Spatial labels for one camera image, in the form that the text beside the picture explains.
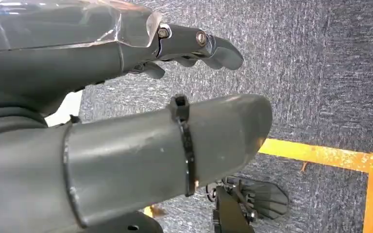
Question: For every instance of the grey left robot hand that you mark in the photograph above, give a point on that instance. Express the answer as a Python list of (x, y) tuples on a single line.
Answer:
[(119, 160)]

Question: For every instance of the ribbed grey left robot arm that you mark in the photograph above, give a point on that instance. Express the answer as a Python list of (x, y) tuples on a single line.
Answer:
[(9, 123)]

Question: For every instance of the white panel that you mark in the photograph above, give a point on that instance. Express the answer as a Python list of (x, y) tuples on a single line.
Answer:
[(66, 107)]

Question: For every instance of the black left robot leg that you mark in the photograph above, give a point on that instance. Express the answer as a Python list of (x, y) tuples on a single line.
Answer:
[(231, 215)]

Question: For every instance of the clear plastic film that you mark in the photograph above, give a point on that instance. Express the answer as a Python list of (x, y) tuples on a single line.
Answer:
[(131, 25)]

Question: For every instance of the black left robot foot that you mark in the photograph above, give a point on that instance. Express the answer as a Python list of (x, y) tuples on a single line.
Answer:
[(267, 197)]

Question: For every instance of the small brown scrap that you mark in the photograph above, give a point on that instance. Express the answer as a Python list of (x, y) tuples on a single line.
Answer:
[(304, 167)]

